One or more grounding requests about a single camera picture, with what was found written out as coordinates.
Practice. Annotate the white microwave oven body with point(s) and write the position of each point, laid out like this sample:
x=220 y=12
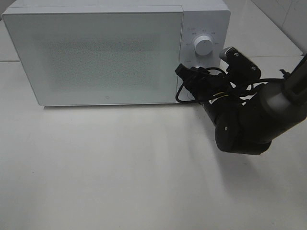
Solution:
x=113 y=52

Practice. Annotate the round white door button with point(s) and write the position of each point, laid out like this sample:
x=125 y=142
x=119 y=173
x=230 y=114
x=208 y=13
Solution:
x=188 y=96

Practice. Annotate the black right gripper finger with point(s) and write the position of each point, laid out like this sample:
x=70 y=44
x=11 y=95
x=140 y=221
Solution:
x=182 y=71

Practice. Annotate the white microwave door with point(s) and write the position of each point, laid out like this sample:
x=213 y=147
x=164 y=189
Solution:
x=98 y=59

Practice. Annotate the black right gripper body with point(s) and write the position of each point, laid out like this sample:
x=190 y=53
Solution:
x=203 y=84

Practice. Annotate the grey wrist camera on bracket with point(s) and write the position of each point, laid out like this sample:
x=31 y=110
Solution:
x=239 y=64

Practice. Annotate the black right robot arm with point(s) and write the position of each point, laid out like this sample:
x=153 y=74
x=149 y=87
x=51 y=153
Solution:
x=248 y=112

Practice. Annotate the white upper microwave knob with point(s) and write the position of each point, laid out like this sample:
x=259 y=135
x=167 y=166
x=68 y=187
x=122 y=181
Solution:
x=203 y=45

